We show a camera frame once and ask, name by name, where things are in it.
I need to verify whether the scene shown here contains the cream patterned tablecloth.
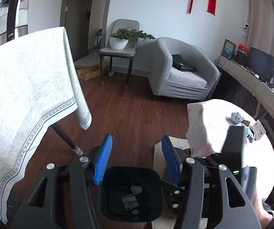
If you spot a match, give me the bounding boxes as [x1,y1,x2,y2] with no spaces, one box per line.
[0,27,92,223]

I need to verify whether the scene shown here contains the grey dining chair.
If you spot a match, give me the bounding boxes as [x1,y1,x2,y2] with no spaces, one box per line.
[99,19,140,90]

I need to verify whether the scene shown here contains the small brown cardboard roll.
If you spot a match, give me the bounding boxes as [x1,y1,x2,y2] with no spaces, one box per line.
[241,120,250,127]

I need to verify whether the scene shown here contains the grey fabric armchair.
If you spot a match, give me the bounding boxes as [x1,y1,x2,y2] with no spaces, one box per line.
[148,37,220,101]

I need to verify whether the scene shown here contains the white cardboard medicine box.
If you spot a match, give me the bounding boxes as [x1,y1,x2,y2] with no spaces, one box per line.
[250,119,266,140]

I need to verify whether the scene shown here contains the small red flags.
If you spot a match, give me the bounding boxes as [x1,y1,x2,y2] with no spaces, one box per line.
[237,44,249,55]

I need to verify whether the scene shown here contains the red hanging scroll right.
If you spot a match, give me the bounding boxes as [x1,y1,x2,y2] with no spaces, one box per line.
[207,0,217,15]

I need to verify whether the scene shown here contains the beige curtain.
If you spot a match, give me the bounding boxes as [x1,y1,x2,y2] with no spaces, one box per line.
[246,0,274,57]

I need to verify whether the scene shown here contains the white security camera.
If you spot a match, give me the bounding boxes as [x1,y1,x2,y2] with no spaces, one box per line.
[243,23,250,32]

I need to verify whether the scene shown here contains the light blue wet-wipes pack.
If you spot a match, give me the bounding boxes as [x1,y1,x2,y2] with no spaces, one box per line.
[243,124,255,143]

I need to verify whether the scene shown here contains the person's right hand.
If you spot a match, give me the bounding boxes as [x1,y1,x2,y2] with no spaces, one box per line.
[253,190,274,228]

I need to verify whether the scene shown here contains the beige lace desk cover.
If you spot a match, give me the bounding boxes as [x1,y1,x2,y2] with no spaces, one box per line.
[216,56,274,119]

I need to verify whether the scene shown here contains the framed picture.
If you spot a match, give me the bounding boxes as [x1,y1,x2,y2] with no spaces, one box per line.
[221,39,236,60]

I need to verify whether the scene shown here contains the grey door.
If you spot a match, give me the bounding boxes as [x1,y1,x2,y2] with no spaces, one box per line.
[60,0,106,61]

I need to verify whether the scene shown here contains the black computer monitor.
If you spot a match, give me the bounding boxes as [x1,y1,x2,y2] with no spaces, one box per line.
[245,47,274,81]

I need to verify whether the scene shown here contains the small blue globe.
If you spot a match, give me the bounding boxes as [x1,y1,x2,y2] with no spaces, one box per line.
[224,49,232,59]

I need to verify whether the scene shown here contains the brown cardboard box on floor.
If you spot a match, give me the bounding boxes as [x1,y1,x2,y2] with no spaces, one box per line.
[76,63,101,81]

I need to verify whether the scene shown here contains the black trash bin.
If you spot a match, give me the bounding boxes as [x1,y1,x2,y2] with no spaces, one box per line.
[99,166,163,223]

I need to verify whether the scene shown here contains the black table leg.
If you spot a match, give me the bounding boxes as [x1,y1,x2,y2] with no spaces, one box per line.
[51,123,83,156]

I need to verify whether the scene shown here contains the pink floral round tablecloth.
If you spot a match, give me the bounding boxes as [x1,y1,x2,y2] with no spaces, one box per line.
[186,99,274,201]

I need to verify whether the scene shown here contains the crumpled silver paper ball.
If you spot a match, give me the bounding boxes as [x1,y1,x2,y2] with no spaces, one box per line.
[231,112,244,124]

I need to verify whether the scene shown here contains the potted green plant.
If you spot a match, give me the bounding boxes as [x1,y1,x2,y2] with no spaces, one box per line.
[109,28,156,50]

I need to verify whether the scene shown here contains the steel electric kettle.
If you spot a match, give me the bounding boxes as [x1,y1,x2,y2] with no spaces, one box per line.
[0,0,29,46]

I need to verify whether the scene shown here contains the black leather bag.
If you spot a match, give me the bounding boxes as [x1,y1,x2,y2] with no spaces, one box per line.
[172,54,196,73]

